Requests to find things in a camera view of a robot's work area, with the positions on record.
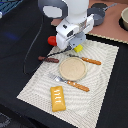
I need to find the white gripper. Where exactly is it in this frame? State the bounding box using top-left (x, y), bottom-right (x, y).
top-left (56, 14), bottom-right (94, 49)

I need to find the red toy tomato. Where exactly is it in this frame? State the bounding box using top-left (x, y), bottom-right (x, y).
top-left (48, 36), bottom-right (57, 46)

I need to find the brown sausage toy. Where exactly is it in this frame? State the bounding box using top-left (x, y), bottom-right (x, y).
top-left (38, 56), bottom-right (59, 63)

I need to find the orange toy bread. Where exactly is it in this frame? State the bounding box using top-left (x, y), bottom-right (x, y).
top-left (50, 86), bottom-right (66, 112)

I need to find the yellow toy box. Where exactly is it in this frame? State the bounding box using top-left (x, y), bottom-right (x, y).
top-left (74, 44), bottom-right (83, 53)

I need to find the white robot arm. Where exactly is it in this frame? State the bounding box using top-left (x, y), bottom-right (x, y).
top-left (38, 0), bottom-right (94, 49)

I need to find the round wooden plate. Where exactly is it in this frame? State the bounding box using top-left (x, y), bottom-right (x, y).
top-left (59, 57), bottom-right (87, 81)

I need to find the grey toy saucepan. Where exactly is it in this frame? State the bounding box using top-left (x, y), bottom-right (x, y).
top-left (87, 3), bottom-right (116, 26)

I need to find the pink stove board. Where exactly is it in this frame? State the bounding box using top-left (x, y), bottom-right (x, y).
top-left (50, 0), bottom-right (128, 44)

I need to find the beige toy bowl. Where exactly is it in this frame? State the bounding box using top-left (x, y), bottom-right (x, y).
top-left (120, 7), bottom-right (128, 31)

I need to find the woven beige placemat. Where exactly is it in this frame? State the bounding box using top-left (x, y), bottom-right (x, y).
top-left (17, 40), bottom-right (118, 128)

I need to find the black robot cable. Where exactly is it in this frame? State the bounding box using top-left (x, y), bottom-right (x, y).
top-left (22, 16), bottom-right (73, 76)

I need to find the knife with wooden handle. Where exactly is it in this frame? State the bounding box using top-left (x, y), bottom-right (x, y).
top-left (68, 54), bottom-right (102, 65)

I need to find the fork with wooden handle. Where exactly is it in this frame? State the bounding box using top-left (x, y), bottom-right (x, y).
top-left (48, 73), bottom-right (90, 92)

